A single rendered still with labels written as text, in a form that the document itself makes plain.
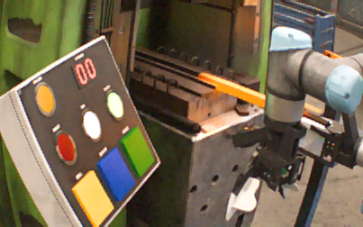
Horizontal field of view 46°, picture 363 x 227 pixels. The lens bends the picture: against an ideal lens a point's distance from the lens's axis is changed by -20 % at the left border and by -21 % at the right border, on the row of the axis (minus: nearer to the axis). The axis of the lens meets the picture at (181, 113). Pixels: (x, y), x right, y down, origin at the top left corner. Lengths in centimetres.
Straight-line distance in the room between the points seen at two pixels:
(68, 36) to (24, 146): 46
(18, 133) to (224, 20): 102
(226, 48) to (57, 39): 68
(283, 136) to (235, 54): 82
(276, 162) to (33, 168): 40
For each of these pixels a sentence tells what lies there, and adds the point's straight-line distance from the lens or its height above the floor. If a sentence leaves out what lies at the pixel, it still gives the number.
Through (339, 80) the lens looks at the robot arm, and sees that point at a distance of 73.
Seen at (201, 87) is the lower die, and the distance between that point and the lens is 136.
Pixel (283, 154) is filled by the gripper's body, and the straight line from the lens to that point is 85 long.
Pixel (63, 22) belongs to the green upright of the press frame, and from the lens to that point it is 113.
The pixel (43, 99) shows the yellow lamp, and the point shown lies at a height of 117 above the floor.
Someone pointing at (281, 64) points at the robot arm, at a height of 123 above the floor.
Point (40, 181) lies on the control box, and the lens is 76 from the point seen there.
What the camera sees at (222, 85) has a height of 100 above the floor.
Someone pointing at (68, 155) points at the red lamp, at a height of 108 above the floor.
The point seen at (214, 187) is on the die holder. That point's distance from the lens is 142.
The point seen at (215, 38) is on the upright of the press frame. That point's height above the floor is 105.
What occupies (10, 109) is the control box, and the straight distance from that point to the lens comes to 74.
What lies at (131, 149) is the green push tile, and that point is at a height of 102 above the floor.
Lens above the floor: 145
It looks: 23 degrees down
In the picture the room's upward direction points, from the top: 5 degrees clockwise
